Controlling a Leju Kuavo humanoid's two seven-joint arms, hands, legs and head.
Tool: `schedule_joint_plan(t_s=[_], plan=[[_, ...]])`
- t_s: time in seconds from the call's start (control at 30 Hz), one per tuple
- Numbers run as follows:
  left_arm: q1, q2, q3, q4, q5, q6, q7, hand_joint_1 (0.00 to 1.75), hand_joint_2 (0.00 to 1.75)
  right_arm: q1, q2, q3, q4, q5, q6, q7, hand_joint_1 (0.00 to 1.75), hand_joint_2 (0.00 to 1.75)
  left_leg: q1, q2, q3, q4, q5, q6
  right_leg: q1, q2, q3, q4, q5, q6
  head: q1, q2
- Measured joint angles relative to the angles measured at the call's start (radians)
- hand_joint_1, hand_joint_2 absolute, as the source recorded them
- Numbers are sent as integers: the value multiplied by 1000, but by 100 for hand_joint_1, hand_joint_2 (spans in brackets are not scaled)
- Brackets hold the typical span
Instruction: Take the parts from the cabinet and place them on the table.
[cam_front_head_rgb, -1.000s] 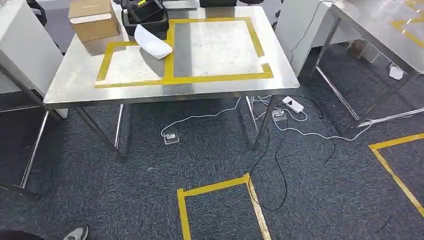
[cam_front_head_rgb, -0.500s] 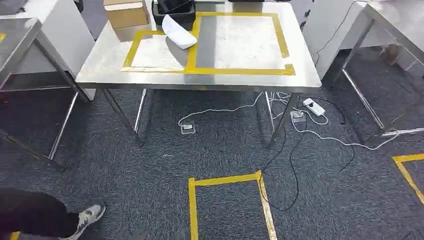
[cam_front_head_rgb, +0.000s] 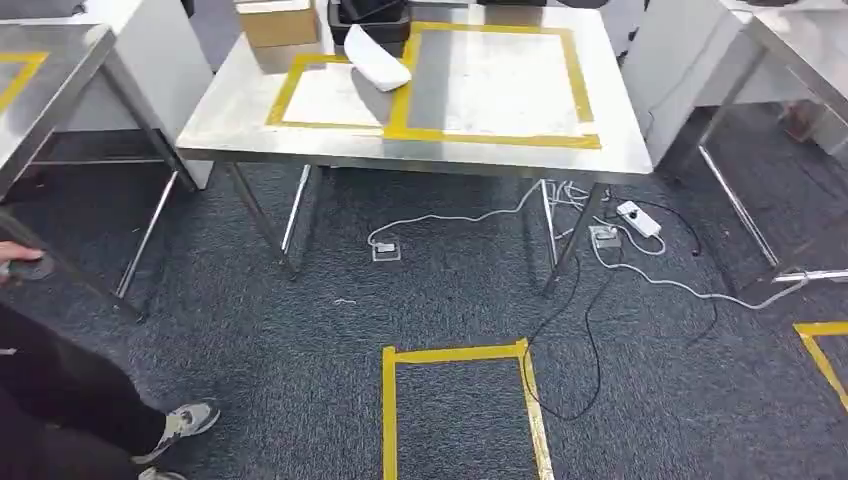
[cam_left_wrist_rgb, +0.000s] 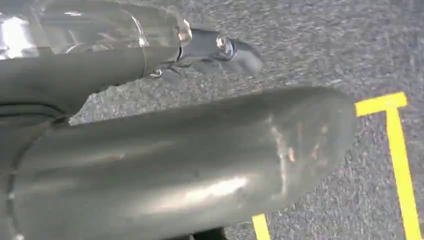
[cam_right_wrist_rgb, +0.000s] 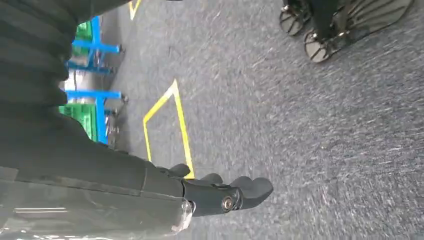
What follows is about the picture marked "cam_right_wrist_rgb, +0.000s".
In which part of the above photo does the black robot foot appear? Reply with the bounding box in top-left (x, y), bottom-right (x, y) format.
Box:
top-left (279, 0), bottom-right (415, 64)

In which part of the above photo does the green plastic crate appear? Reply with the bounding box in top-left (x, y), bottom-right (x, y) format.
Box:
top-left (58, 103), bottom-right (99, 143)
top-left (73, 21), bottom-right (94, 57)

